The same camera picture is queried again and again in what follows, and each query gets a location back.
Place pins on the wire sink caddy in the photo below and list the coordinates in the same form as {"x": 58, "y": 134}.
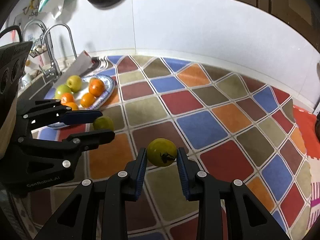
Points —
{"x": 38, "y": 47}

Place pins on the orange on plate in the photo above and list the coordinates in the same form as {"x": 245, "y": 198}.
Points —
{"x": 87, "y": 100}
{"x": 66, "y": 98}
{"x": 96, "y": 87}

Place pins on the orange on plate left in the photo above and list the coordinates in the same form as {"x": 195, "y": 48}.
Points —
{"x": 66, "y": 98}

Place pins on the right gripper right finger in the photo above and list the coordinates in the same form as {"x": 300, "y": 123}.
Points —
{"x": 200, "y": 186}

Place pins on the orange on plate front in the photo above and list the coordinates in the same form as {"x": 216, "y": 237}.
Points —
{"x": 87, "y": 100}

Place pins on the small green citrus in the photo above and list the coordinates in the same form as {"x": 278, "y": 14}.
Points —
{"x": 103, "y": 122}

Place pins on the yellow apple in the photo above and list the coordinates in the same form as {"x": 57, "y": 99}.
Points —
{"x": 74, "y": 82}

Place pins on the colourful diamond pattern mat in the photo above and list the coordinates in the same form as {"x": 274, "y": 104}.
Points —
{"x": 233, "y": 126}

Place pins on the large orange fruit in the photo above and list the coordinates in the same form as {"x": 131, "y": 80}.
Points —
{"x": 73, "y": 105}

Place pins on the chrome kitchen faucet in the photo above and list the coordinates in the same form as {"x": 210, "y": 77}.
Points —
{"x": 50, "y": 40}

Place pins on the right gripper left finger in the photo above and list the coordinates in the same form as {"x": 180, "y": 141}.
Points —
{"x": 124, "y": 186}

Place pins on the large green apple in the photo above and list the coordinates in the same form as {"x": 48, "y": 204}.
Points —
{"x": 60, "y": 90}

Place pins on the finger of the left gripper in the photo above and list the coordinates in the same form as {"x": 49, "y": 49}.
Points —
{"x": 33, "y": 114}
{"x": 74, "y": 143}

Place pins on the orange on plate top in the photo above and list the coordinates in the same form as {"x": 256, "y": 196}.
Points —
{"x": 96, "y": 87}

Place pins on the blue white porcelain plate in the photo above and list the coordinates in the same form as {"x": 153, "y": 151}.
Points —
{"x": 83, "y": 93}

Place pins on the green persimmon with calyx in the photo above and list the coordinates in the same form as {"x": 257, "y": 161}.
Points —
{"x": 161, "y": 152}

